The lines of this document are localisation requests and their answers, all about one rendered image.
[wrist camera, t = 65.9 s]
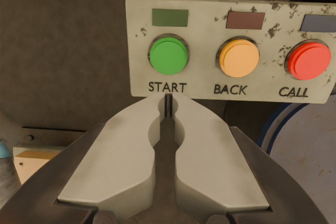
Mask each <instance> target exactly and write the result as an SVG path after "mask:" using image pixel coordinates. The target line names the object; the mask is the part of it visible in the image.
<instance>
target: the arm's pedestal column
mask: <svg viewBox="0 0 336 224"><path fill-rule="evenodd" d="M86 132H87V131H85V130H70V129H56V128H42V127H28V126H24V127H22V128H21V143H22V144H34V145H48V146H62V147H67V146H69V145H70V144H71V143H73V142H74V141H75V140H76V139H78V138H79V137H80V136H82V135H83V134H84V133H86Z"/></svg>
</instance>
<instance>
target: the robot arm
mask: <svg viewBox="0 0 336 224"><path fill-rule="evenodd" d="M168 107H169V117H170V118H172V119H173V120H174V121H175V128H174V140H175V142H176V143H177V144H178V145H179V148H178V150H177V151H176V153H175V174H174V191H175V204H176V206H177V208H178V209H179V210H180V211H181V212H183V213H184V214H186V215H188V216H189V217H191V218H192V219H194V220H195V221H197V222H198V223H200V224H329V222H328V221H327V219H326V218H325V216H324V215H323V213H322V212H321V210H320V209H319V208H318V206H317V205H316V204H315V202H314V201H313V200H312V199H311V197H310V196H309V195H308V194H307V193H306V191H305V190H304V189H303V188H302V187H301V186H300V185H299V184H298V182H297V181H296V180H295V179H294V178H293V177H292V176H291V175H290V174H289V173H288V172H287V171H286V170H285V169H283V168H282V167H281V166H280V165H279V164H278V163H277V162H276V161H275V160H273V159H272V158H271V157H270V156H269V155H268V154H267V153H266V152H264V151H263V150H262V149H261V148H260V147H259V146H258V145H257V144H256V143H254V142H253V141H252V140H251V139H250V138H249V137H248V136H247V135H245V134H244V133H243V132H242V131H241V130H240V129H239V128H238V127H237V126H229V125H228V124H227V123H225V122H224V121H223V120H222V119H221V118H220V117H219V116H217V115H216V114H215V113H213V112H212V111H211V110H209V109H208V108H206V107H204V106H203V105H201V104H199V103H197V102H195V101H194V100H192V99H190V98H188V97H186V96H185V95H183V94H181V93H179V92H173V93H170V94H169V93H165V92H162V91H160V92H157V93H155V94H153V95H151V96H149V97H147V98H145V99H143V100H141V101H138V102H136V103H134V104H132V105H130V106H128V107H127V108H125V109H123V110H122V111H120V112H119V113H117V114H116V115H114V116H113V117H112V118H111V119H109V120H108V121H107V122H106V123H99V122H98V123H97V124H96V125H94V126H93V127H92V128H91V129H89V130H88V131H87V132H85V133H84V134H83V135H81V136H80V137H79V138H78V139H76V140H75V141H74V142H72V143H71V144H70V145H68V146H67V147H66V148H65V149H63V150H62V151H61V152H59V153H58V154H57V155H56V156H54V157H53V158H52V159H50V160H49V161H48V162H47V163H45V164H44V165H43V166H42V167H41V168H39V169H38V170H37V171H36V172H35V173H34V174H33V175H32V176H31V177H29V178H28V179H27V180H26V181H25V182H24V183H23V184H21V181H20V178H19V175H18V173H17V170H16V167H15V165H14V162H13V159H12V155H10V153H9V150H8V148H7V146H6V145H5V144H4V143H3V142H0V224H125V222H126V221H127V220H129V219H130V218H132V217H134V216H136V215H138V214H140V213H141V212H143V211H145V210H147V209H148V208H149V207H150V206H151V204H152V202H153V197H154V190H155V183H156V169H155V151H154V149H153V147H154V145H155V144H156V143H157V142H158V141H159V140H160V122H161V121H162V120H163V119H164V118H165V117H167V115H168Z"/></svg>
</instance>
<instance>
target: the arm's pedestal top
mask: <svg viewBox="0 0 336 224"><path fill-rule="evenodd" d="M66 147H67V146H55V145H40V144H26V143H20V144H18V145H16V146H14V147H13V163H14V164H15V156H17V155H18V154H20V153H22V152H24V151H34V152H48V153H60V152H61V151H62V150H63V149H65V148H66Z"/></svg>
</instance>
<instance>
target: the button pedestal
mask: <svg viewBox="0 0 336 224"><path fill-rule="evenodd" d="M152 9H173V10H188V24H187V27H179V26H153V25H152ZM125 10H126V26H127V42H128V58H129V74H130V91H131V95H132V96H134V97H149V96H151V95H154V94H156V93H158V92H164V93H168V94H170V93H174V92H178V93H181V94H182V95H184V96H186V97H188V98H190V99H209V100H234V101H260V102H285V103H311V104H325V103H326V102H327V100H328V98H329V96H330V94H331V92H332V89H333V87H334V85H335V83H336V32H310V31H300V28H301V25H302V22H303V19H304V16H305V15H330V16H336V3H321V2H294V1H268V0H125ZM229 12H252V13H265V16H264V20H263V24H262V29H261V30H258V29H232V28H226V25H227V19H228V13H229ZM163 37H174V38H177V39H179V40H180V41H181V42H182V43H183V44H184V45H185V47H186V50H187V62H186V64H185V66H184V68H183V69H182V70H181V71H179V72H177V73H175V74H162V73H160V72H158V71H157V70H156V69H155V68H154V67H153V66H152V63H151V60H150V52H151V49H152V46H153V45H154V43H155V42H156V41H157V40H159V39H161V38H163ZM235 40H247V41H249V42H251V43H252V44H254V45H255V46H256V48H257V50H258V53H259V59H258V63H257V65H256V67H255V68H254V70H253V71H251V72H250V73H249V74H247V75H245V76H242V77H232V76H229V75H227V74H226V73H225V72H224V71H223V70H222V68H221V66H220V61H219V60H220V54H221V52H222V50H223V48H224V47H225V46H226V45H227V44H229V43H230V42H232V41H235ZM311 42H315V43H320V44H323V45H325V46H326V47H328V49H329V50H330V53H331V59H330V63H329V65H328V67H327V68H326V70H325V71H324V72H323V73H321V74H320V75H319V76H317V77H315V78H312V79H308V80H301V79H298V78H296V77H294V76H293V75H292V74H291V73H290V72H289V69H288V62H289V59H290V56H291V55H292V53H293V52H294V51H295V50H296V49H297V48H298V47H300V46H302V45H304V44H306V43H311Z"/></svg>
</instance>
